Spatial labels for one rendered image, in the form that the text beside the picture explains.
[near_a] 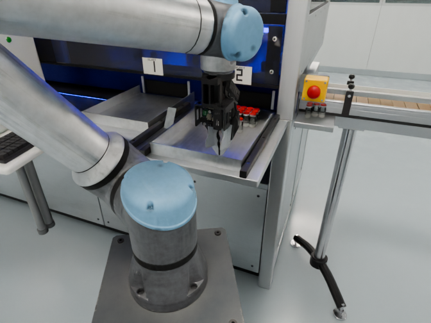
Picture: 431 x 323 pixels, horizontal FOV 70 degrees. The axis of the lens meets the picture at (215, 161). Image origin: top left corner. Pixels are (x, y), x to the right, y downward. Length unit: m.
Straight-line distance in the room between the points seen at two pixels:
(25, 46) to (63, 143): 0.99
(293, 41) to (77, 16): 0.76
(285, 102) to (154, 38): 0.73
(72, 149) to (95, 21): 0.23
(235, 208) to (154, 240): 0.87
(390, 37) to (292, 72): 4.69
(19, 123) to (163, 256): 0.28
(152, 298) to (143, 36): 0.41
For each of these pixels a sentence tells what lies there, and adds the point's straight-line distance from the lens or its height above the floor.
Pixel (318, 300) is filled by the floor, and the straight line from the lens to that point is 1.65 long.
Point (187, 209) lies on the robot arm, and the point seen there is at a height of 0.98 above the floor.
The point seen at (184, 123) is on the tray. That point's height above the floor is 0.89.
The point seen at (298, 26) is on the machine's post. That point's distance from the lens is 1.01.
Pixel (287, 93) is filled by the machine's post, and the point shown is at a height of 0.98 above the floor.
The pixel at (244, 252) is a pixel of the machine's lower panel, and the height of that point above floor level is 0.20.
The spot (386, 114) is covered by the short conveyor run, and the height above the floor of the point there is 0.91.
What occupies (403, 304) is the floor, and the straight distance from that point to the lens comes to 1.79.
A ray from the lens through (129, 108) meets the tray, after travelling 1.21.
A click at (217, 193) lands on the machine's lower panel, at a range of 1.32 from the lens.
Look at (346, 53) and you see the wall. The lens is 5.68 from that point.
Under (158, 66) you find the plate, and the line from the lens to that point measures 1.20.
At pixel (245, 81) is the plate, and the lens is 1.07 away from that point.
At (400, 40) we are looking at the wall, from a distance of 5.70.
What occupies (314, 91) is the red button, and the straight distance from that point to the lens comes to 1.00.
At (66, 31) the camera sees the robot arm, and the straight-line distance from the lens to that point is 0.36.
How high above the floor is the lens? 1.28
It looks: 30 degrees down
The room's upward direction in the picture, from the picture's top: straight up
